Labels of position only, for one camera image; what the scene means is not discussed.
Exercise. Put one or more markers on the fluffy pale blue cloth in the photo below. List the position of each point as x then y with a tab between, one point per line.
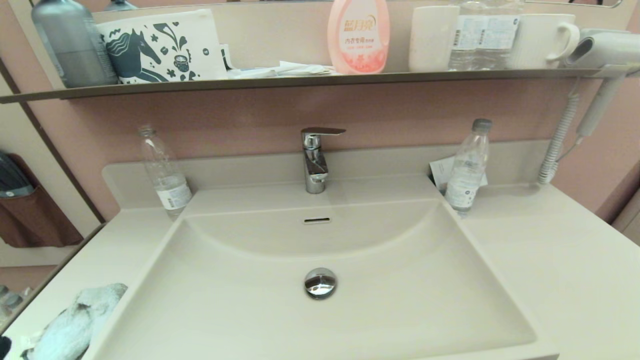
70	325

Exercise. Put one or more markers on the chrome drain stopper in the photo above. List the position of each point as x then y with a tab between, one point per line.
320	283

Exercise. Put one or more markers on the clear plastic bottle grey cap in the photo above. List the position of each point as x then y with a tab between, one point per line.
465	180

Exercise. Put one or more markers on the grey matte bottle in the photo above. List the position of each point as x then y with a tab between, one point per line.
75	45

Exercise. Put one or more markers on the white paper packets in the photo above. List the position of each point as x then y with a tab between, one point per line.
290	69

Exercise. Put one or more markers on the small printed paper card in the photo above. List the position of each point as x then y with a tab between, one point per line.
439	172

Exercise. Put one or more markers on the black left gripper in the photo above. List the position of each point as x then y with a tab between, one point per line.
4	350

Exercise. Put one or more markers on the white hair dryer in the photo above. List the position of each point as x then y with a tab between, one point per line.
607	50

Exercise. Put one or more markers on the clear plastic bottle without cap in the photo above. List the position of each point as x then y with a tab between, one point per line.
170	190

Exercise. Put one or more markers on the white sink basin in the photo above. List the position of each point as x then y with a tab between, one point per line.
400	310

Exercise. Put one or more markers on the brown hanging fabric bag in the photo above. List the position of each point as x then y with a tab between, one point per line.
35	220

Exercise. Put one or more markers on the chrome sink faucet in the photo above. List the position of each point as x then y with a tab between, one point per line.
315	170

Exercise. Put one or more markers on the pink detergent bottle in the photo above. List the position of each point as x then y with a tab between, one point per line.
358	40

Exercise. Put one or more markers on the white pouch horse print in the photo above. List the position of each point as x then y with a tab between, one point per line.
160	46

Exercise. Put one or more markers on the grey metal wall shelf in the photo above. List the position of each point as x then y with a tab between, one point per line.
300	80

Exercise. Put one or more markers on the dark item in bag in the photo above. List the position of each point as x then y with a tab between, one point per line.
10	180

